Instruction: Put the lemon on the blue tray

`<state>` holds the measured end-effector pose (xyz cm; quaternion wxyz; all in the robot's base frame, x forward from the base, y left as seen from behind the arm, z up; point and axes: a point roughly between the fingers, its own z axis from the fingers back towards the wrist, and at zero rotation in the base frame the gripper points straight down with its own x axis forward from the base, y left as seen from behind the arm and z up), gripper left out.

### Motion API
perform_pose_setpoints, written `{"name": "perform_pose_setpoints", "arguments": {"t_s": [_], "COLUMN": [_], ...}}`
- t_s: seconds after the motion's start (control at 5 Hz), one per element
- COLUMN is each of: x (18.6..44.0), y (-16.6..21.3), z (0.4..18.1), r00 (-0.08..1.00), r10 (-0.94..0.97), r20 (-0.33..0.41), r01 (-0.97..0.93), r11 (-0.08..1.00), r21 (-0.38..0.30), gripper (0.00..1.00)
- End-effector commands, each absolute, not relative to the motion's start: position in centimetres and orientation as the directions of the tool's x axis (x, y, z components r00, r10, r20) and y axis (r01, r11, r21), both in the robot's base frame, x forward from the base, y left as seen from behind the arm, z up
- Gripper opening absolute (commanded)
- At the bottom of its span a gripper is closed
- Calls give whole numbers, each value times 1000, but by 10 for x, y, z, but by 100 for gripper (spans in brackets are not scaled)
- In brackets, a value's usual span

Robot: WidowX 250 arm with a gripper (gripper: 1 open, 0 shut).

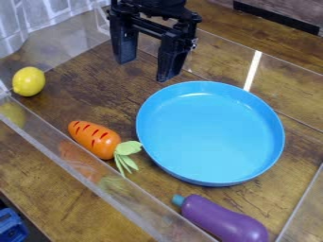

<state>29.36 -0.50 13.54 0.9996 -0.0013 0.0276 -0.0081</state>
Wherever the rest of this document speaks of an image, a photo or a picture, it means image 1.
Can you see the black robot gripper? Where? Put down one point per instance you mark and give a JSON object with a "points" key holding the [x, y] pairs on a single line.
{"points": [[175, 46]]}

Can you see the orange toy carrot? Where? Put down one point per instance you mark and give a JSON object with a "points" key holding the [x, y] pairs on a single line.
{"points": [[103, 142]]}

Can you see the clear acrylic enclosure wall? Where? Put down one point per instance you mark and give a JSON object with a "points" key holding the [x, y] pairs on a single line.
{"points": [[73, 194]]}

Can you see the dark baseboard strip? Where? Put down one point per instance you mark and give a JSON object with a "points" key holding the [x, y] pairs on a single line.
{"points": [[276, 18]]}

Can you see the yellow lemon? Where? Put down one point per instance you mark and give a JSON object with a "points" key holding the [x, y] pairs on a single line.
{"points": [[28, 81]]}

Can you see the blue round tray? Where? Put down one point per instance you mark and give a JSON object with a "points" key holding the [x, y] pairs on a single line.
{"points": [[209, 133]]}

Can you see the white curtain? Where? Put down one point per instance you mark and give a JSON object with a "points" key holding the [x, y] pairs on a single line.
{"points": [[25, 16]]}

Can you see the purple toy eggplant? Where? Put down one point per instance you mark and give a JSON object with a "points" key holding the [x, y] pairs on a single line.
{"points": [[229, 226]]}

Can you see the blue object at corner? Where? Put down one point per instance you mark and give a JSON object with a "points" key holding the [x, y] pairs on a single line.
{"points": [[13, 230]]}

